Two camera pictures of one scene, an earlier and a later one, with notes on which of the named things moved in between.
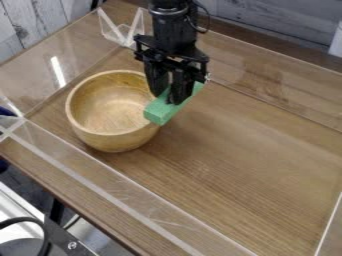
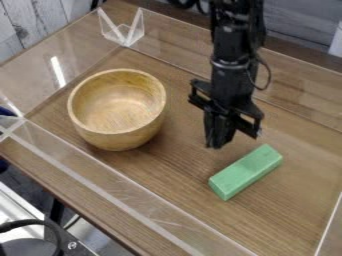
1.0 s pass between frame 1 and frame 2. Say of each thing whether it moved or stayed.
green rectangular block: moved
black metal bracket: stayed
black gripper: moved
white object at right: stayed
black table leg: stayed
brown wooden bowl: stayed
